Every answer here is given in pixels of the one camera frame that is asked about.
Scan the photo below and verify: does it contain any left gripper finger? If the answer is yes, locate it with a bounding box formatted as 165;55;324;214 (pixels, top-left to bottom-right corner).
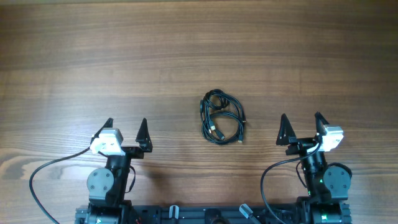
91;118;113;140
136;118;153;152

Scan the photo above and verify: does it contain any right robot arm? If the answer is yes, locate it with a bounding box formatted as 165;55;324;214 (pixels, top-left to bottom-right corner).
276;112;353;224

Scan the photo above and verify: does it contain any right camera black cable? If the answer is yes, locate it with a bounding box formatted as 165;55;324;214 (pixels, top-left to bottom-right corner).
260;141;323;224

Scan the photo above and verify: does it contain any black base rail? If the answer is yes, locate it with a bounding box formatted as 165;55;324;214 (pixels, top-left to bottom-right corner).
74;203;352;224

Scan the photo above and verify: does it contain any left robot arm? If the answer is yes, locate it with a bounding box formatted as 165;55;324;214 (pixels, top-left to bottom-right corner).
75;118;153;224

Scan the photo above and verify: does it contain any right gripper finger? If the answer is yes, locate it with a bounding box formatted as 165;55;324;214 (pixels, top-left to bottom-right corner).
276;113;297;146
315;111;329;135

